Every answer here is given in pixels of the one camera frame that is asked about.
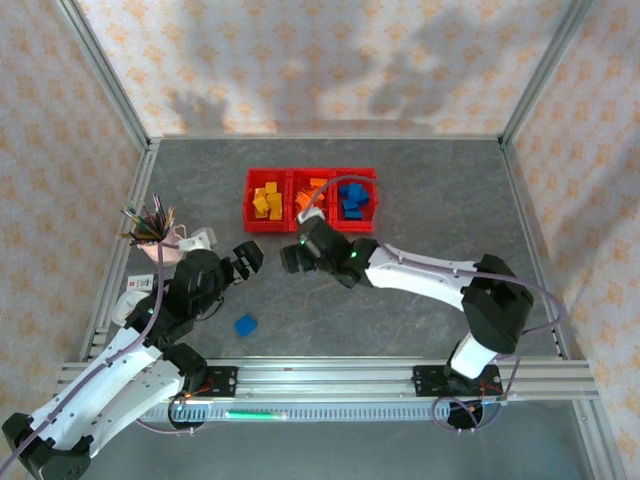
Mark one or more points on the long yellow lego brick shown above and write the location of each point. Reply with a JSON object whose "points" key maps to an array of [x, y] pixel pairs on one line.
{"points": [[274, 201]]}

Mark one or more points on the tan pencil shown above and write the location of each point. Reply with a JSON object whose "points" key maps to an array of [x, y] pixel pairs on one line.
{"points": [[169, 220]]}

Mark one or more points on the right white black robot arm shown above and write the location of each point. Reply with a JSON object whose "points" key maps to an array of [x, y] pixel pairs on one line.
{"points": [[495, 305]]}

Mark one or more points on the yellow pencil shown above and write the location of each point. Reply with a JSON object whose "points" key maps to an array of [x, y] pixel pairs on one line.
{"points": [[131, 237]]}

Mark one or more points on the aluminium cross rail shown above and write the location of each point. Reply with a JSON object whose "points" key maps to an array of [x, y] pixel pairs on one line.
{"points": [[325, 137]]}

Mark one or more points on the yellow studded lego brick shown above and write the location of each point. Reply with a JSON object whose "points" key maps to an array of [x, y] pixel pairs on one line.
{"points": [[271, 188]]}

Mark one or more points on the orange lego arch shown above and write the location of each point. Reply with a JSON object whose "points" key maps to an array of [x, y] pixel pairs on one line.
{"points": [[303, 201]]}

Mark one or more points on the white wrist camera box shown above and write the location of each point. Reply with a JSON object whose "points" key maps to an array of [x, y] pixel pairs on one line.
{"points": [[197, 241], [311, 216]]}

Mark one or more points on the blue studded lego brick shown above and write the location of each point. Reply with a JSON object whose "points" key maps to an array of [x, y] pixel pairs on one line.
{"points": [[365, 199], [349, 205]]}

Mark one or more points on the right black mount plate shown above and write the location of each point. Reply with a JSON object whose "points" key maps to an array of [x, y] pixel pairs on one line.
{"points": [[430, 380]]}

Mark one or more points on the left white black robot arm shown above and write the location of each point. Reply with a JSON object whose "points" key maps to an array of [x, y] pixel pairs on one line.
{"points": [[100, 395]]}

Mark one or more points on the aluminium frame post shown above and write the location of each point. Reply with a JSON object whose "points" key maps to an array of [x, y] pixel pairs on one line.
{"points": [[541, 75], [107, 75]]}

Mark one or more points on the white card with red mark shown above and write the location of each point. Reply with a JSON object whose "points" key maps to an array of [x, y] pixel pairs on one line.
{"points": [[141, 282]]}

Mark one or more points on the aluminium side rail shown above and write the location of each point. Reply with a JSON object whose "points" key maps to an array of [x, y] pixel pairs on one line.
{"points": [[511, 175], [146, 175]]}

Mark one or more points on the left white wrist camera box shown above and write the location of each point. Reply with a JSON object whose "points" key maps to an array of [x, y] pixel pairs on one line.
{"points": [[197, 241]]}

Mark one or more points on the orange studded lego brick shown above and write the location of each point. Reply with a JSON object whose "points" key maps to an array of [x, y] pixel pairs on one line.
{"points": [[320, 183]]}

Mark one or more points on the yellow lego plate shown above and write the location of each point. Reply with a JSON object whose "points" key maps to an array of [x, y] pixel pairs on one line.
{"points": [[261, 214]]}

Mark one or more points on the red plastic bin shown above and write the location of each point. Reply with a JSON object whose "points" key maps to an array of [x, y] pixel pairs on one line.
{"points": [[356, 226], [295, 175], [250, 225]]}

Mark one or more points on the pink cup with pencils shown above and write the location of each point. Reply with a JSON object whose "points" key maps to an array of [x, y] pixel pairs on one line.
{"points": [[136, 222]]}

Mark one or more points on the white round clock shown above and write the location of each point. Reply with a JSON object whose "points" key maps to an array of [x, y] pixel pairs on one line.
{"points": [[125, 307]]}

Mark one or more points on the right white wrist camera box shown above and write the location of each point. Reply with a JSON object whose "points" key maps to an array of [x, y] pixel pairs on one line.
{"points": [[311, 216]]}

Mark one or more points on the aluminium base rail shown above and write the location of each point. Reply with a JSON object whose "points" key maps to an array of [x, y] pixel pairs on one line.
{"points": [[325, 380]]}

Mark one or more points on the left black mount plate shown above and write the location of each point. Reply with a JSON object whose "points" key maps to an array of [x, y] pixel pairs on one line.
{"points": [[222, 380]]}

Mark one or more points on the yellow curved lego brick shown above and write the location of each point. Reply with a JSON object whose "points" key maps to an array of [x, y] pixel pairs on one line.
{"points": [[260, 203]]}

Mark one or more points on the purple pencil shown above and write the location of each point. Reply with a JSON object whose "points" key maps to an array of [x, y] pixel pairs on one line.
{"points": [[159, 212]]}

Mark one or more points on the blue smooth lego block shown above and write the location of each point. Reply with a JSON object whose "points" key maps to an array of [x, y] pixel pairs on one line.
{"points": [[245, 325]]}

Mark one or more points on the black mount plate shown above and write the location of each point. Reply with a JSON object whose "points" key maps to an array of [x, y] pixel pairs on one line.
{"points": [[430, 380], [222, 380]]}

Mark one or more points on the small blue lego brick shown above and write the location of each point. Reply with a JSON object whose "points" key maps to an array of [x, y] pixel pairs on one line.
{"points": [[345, 192]]}

